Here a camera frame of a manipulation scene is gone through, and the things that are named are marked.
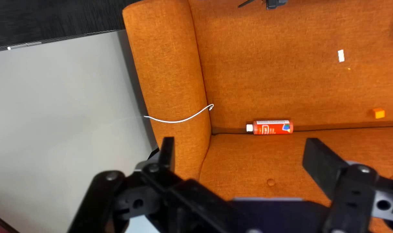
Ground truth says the white rounded side box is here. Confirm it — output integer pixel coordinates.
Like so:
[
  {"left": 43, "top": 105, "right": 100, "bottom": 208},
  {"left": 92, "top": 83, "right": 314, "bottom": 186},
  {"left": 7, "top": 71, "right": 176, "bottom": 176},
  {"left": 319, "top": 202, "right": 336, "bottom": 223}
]
[{"left": 0, "top": 30, "right": 159, "bottom": 233}]

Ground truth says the small orange cube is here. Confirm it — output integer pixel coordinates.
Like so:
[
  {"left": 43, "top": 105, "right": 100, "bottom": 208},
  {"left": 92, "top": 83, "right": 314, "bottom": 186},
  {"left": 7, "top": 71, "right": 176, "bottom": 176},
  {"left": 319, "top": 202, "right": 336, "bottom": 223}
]
[{"left": 372, "top": 107, "right": 387, "bottom": 120}]

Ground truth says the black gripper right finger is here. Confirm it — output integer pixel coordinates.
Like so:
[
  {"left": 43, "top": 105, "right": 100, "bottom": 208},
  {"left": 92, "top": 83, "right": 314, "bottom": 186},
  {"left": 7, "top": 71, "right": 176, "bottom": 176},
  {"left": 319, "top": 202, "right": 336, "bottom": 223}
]
[{"left": 301, "top": 137, "right": 393, "bottom": 233}]

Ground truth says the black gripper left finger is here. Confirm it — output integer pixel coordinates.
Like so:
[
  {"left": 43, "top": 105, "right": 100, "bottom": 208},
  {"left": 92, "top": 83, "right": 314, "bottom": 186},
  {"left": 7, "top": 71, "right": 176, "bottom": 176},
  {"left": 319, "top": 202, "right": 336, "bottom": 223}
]
[{"left": 69, "top": 136, "right": 233, "bottom": 233}]

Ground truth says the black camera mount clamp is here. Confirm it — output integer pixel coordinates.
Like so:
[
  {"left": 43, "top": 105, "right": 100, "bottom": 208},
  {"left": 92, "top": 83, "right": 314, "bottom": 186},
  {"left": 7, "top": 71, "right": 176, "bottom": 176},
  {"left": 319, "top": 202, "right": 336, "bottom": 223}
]
[{"left": 237, "top": 0, "right": 291, "bottom": 10}]

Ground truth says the orange bottle with white cap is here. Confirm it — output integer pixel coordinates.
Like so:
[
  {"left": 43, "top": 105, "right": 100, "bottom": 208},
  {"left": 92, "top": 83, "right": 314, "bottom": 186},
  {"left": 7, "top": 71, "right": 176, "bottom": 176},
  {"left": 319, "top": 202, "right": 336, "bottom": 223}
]
[{"left": 245, "top": 119, "right": 295, "bottom": 136}]

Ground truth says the white cable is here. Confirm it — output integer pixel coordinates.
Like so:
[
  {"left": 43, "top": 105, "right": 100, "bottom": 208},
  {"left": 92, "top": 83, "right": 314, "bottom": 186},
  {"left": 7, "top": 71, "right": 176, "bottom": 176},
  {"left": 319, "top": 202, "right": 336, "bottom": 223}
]
[{"left": 142, "top": 102, "right": 216, "bottom": 126}]

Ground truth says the orange fabric sofa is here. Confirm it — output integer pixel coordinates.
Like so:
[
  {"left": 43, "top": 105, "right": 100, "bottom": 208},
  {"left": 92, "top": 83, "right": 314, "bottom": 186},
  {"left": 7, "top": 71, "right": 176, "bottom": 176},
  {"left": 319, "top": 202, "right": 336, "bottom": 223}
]
[{"left": 122, "top": 0, "right": 393, "bottom": 233}]

